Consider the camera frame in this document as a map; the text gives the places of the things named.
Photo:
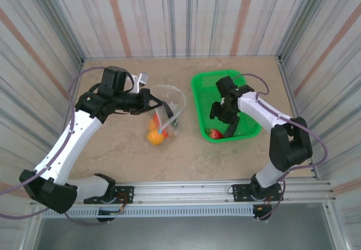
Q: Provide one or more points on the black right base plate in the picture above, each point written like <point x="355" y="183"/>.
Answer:
<point x="239" y="190"/>

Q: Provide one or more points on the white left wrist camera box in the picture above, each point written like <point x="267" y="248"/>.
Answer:
<point x="140" y="80"/>

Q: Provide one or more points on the long dark toy zucchini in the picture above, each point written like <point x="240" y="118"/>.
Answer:
<point x="229" y="131"/>

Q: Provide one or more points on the orange toy tangerine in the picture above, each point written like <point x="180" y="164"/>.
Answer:
<point x="155" y="138"/>

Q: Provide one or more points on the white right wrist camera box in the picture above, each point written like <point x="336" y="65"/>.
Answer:
<point x="223" y="101"/>

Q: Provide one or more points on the clear zip-top bag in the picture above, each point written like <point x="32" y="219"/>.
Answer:
<point x="176" y="107"/>

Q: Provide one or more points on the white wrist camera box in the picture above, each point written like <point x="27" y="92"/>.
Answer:
<point x="223" y="101"/>
<point x="140" y="80"/>

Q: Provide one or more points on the green plastic basket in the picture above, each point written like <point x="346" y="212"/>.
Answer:
<point x="206" y="92"/>

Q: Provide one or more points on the orange toy carrot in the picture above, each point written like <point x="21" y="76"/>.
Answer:
<point x="156" y="118"/>

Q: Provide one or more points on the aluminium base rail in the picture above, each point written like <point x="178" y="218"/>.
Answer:
<point x="183" y="193"/>

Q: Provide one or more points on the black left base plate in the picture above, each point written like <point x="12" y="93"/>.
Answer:
<point x="125" y="193"/>

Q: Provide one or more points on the red apple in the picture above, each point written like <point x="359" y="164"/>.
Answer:
<point x="215" y="134"/>

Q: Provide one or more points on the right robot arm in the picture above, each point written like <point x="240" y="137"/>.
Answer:
<point x="270" y="111"/>

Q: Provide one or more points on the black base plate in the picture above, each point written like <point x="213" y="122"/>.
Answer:
<point x="239" y="190"/>
<point x="125" y="193"/>

